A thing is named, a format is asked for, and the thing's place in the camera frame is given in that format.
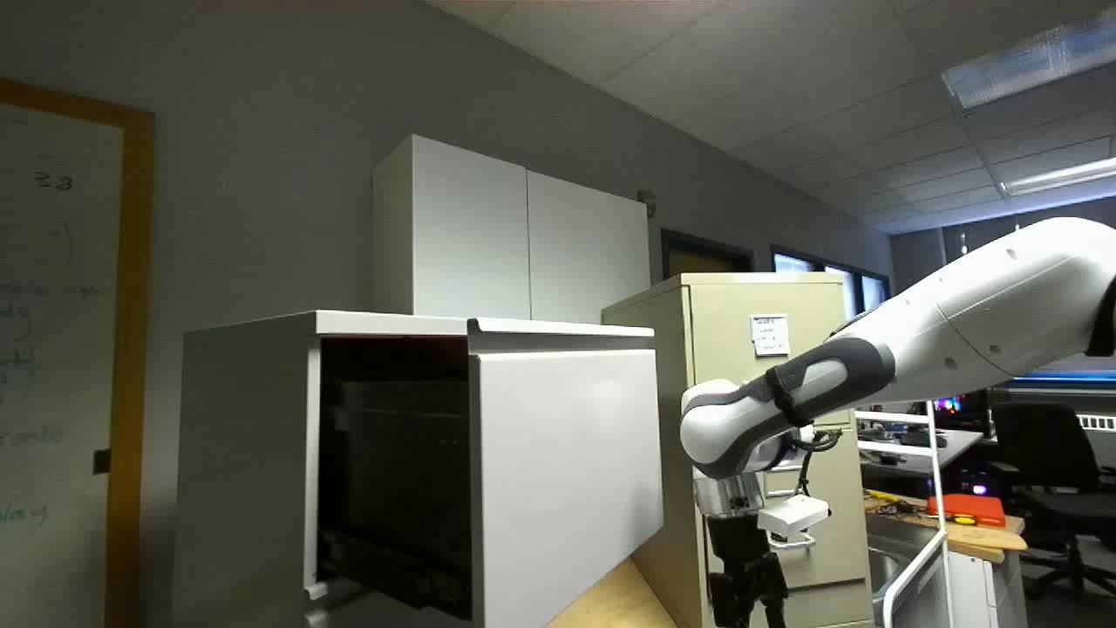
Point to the wooden work table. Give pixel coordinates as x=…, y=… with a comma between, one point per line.
x=987, y=540

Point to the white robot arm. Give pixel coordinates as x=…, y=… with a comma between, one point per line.
x=987, y=316

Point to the orange box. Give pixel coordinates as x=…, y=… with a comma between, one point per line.
x=975, y=511

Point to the tall white cupboard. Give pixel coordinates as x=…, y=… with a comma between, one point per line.
x=465, y=233

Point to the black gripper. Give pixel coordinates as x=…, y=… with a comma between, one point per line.
x=744, y=578

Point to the beige metal filing cabinet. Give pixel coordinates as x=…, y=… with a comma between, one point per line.
x=718, y=332

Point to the small black frame clip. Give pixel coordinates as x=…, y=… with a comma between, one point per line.
x=102, y=463

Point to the wide ceiling light panel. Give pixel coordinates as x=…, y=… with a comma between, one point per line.
x=1028, y=61

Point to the black office chair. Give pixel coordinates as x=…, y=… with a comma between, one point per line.
x=1048, y=459

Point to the white cabinet drawer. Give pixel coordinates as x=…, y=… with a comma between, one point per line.
x=562, y=464

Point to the wood framed whiteboard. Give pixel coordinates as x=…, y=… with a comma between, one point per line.
x=55, y=352

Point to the white cabinet body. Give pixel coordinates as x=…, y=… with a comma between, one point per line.
x=237, y=464

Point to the white tubular metal rack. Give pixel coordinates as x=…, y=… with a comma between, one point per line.
x=933, y=464

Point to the white desk shelf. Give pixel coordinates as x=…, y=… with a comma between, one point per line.
x=946, y=445

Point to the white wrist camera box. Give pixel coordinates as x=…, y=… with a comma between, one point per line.
x=796, y=516

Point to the narrow ceiling light strip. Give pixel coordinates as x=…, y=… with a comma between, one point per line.
x=1056, y=175

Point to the white paper label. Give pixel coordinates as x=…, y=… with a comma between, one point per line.
x=772, y=338

